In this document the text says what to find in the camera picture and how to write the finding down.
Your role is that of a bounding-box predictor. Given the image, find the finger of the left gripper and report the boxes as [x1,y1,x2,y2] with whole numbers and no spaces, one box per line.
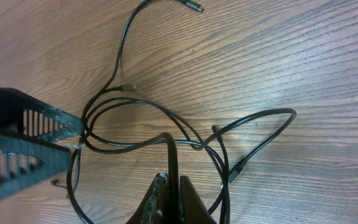
[0,135,70,200]
[0,88,83,142]

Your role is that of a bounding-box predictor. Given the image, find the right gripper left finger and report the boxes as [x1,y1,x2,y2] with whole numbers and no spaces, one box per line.
[127,173,170,224]

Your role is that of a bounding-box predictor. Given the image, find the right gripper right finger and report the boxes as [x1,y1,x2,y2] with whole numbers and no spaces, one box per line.
[180,175,216,224]

